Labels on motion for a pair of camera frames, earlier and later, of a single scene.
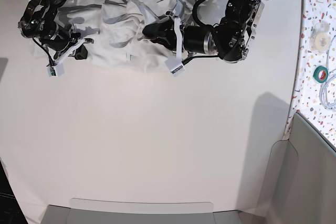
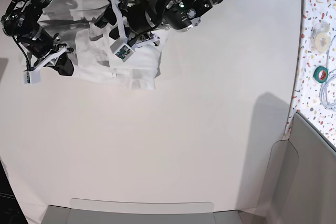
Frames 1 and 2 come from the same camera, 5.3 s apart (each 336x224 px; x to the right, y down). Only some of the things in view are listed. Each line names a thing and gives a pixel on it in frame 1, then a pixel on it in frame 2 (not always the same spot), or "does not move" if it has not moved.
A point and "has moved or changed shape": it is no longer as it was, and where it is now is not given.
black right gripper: x=197 y=39 → x=140 y=16
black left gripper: x=62 y=38 → x=40 y=42
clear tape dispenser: x=320 y=38 does not move
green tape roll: x=321 y=74 does not move
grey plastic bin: x=302 y=187 does not move
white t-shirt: x=115 y=14 has moved or changed shape
